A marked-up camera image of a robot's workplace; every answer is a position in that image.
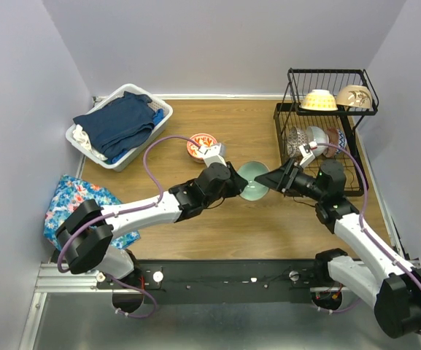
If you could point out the white crumpled cloth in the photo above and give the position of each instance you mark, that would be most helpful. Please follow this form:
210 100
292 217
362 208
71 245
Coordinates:
82 138

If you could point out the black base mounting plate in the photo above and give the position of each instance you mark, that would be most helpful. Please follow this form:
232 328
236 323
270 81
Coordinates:
233 281

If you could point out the yellow patterned bowl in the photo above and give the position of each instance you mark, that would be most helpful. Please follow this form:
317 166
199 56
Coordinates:
319 100

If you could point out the white ribbed bowl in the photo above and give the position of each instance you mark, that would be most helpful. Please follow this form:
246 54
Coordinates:
318 135

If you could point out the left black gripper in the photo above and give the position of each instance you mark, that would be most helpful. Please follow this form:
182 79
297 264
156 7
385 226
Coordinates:
236 182

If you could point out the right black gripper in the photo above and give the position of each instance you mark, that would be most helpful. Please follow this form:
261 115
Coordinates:
282 178

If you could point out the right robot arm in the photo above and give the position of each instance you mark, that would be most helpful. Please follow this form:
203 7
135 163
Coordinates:
386 282

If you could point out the beige bowl brown leaf pattern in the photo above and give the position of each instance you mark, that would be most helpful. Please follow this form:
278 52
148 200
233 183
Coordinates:
354 96

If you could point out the brown lattice pattern bowl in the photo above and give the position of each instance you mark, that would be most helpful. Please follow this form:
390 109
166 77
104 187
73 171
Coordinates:
295 138

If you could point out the blue floral fabric bag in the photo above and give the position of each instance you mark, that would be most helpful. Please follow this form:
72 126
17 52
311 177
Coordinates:
69 194

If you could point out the aluminium frame rail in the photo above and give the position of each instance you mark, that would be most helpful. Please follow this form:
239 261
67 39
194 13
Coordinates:
89 311

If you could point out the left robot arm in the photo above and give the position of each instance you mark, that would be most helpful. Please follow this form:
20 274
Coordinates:
86 235

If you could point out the celadon green bowl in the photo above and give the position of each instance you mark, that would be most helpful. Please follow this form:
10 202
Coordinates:
253 191

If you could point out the orange floral pattern bowl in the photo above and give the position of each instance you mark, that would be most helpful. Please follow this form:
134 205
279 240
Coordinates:
198 140

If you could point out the dark blue folded garment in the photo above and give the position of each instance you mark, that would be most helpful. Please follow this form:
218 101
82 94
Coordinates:
121 125

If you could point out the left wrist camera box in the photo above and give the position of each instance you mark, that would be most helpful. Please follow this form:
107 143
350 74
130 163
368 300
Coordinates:
213 154

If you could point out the blue zigzag pattern bowl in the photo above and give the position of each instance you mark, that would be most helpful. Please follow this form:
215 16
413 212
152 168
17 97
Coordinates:
335 136

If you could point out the black two-tier dish rack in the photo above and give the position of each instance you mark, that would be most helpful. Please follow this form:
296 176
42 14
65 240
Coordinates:
288 113

